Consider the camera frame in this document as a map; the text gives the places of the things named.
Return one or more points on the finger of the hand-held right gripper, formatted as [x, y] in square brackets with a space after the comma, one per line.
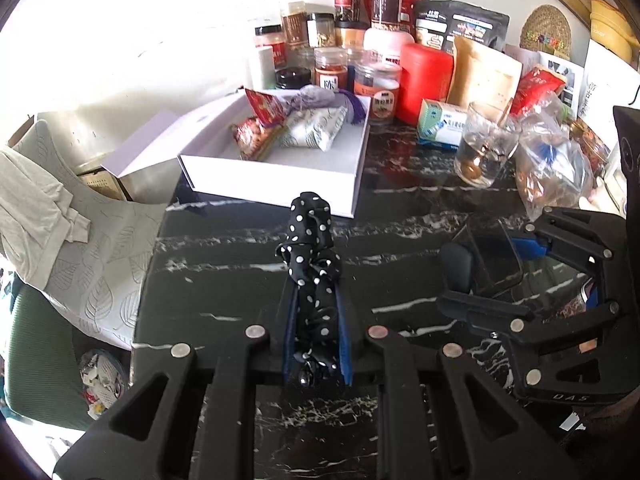
[530, 247]
[480, 307]

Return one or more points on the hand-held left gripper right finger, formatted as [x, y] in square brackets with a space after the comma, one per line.
[345, 340]

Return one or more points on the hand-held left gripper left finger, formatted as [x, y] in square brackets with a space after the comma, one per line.
[289, 330]

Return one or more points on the black smartphone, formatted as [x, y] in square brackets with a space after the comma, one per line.
[495, 260]

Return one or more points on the black polka dot scrunchie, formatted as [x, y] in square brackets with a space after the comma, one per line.
[312, 270]

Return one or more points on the white cardboard box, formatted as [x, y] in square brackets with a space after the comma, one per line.
[280, 180]

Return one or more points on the green snack packet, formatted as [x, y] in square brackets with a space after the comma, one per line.
[252, 137]

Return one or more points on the white printed snack packet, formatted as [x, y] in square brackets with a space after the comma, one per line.
[315, 130]

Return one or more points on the red snack packet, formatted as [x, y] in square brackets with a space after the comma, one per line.
[265, 107]

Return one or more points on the white cartoon figure cup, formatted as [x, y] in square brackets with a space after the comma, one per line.
[590, 202]

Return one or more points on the clear plastic bag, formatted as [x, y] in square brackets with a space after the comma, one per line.
[550, 170]

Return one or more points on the glass mug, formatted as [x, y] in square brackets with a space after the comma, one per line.
[482, 157]

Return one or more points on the blue white medicine box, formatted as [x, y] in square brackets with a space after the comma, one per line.
[440, 125]

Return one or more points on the red snack bag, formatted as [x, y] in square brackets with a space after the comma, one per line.
[535, 85]

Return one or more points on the white paper bag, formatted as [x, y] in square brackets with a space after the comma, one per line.
[610, 85]

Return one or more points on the paper leaflets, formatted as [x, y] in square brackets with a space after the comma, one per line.
[570, 75]

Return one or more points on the kraft paper pouch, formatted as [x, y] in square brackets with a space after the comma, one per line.
[485, 75]

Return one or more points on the grey leaf pattern chair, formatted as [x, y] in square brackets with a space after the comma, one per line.
[105, 270]

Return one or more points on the white trash bag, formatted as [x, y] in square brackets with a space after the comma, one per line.
[102, 385]

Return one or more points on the red canister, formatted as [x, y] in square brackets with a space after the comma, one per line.
[425, 80]

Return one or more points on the wide clear jar orange label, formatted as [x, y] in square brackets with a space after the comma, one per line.
[377, 90]

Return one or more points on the round woven mat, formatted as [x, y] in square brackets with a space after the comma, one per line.
[545, 27]

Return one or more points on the black foil pouch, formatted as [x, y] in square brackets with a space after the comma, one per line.
[465, 20]

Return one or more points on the beige perforated box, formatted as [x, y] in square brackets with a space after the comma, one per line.
[100, 185]

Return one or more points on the pink lid jar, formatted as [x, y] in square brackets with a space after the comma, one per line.
[387, 40]

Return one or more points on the dark jar black lid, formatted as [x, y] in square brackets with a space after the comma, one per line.
[294, 77]

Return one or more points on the clear plastic jar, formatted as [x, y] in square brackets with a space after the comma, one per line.
[356, 62]

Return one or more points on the green chair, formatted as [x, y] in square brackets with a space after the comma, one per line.
[35, 360]

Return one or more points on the white paper roll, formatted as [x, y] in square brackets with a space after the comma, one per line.
[262, 67]

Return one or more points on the clear jar red powder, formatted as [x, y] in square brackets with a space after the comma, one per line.
[330, 67]

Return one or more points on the red foil pouch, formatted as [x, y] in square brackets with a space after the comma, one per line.
[411, 7]

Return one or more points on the clear jar white pieces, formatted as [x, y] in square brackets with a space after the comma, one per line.
[305, 57]

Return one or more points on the orange jar black lid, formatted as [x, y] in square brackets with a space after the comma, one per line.
[350, 35]

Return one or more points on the tall jar of grains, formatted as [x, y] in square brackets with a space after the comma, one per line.
[386, 2]

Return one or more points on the beige cloth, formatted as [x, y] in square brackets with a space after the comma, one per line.
[30, 210]

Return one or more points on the red spice jar black lid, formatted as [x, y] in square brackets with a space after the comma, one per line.
[270, 37]

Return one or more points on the jar of dried slices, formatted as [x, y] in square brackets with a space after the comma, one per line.
[320, 30]

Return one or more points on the tall jar brown label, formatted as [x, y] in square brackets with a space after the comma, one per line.
[294, 25]

